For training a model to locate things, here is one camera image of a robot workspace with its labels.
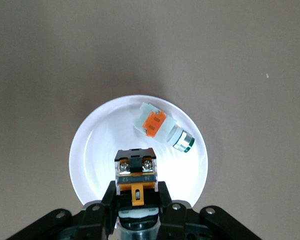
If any black and orange switch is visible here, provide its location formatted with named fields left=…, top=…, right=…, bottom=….
left=113, top=147, right=163, bottom=240

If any pink round plate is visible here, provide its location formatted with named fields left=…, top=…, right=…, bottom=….
left=68, top=94, right=209, bottom=217

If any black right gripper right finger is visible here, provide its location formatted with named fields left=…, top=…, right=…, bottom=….
left=156, top=181, right=263, bottom=240

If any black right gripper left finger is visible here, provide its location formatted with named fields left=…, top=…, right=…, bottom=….
left=7, top=181, right=120, bottom=240

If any small orange white component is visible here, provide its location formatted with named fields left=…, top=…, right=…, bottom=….
left=133, top=101, right=196, bottom=154

